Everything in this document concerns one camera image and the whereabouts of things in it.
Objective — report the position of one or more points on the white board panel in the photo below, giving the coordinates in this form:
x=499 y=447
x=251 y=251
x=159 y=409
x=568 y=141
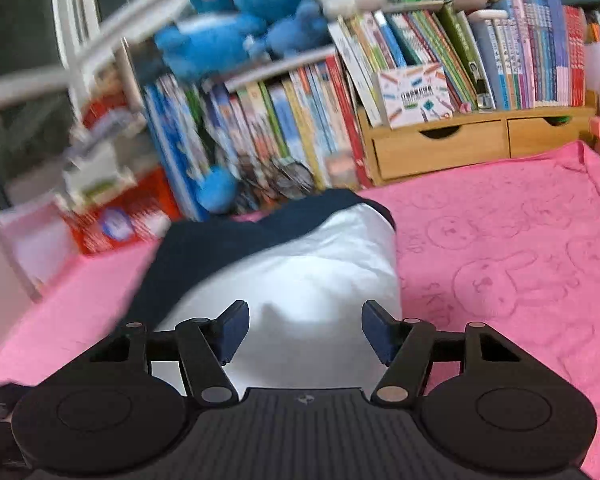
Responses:
x=39 y=240

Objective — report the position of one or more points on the pink towel table cover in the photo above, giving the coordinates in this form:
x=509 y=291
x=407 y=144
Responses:
x=503 y=260

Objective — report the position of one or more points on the blue plush toy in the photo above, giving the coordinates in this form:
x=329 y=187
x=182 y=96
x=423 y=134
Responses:
x=227 y=35

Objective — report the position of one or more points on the pocket label printer box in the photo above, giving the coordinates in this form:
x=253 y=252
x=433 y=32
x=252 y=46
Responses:
x=413 y=95

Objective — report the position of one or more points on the clear plastic jar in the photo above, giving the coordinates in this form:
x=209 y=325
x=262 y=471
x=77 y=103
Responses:
x=341 y=170

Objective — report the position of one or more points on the navy and white jacket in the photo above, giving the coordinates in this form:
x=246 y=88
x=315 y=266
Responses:
x=305 y=272

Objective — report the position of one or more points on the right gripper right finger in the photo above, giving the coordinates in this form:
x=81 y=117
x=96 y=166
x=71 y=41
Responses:
x=404 y=347

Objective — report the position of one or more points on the wooden drawer organizer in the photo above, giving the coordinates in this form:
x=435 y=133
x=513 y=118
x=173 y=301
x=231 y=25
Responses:
x=465 y=140

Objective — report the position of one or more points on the red plastic crate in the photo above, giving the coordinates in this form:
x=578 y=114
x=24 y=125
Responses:
x=140 y=213

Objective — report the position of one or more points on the miniature bicycle model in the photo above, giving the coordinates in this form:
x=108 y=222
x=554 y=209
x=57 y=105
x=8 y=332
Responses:
x=275 y=179

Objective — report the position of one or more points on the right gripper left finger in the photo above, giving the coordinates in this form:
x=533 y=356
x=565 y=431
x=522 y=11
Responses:
x=205 y=346

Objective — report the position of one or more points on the blue plush ball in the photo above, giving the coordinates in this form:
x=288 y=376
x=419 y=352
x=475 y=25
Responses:
x=217 y=192

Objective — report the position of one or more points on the stack of papers and magazines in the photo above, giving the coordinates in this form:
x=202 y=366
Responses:
x=98 y=164

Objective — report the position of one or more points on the row of books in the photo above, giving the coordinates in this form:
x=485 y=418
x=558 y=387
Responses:
x=496 y=54

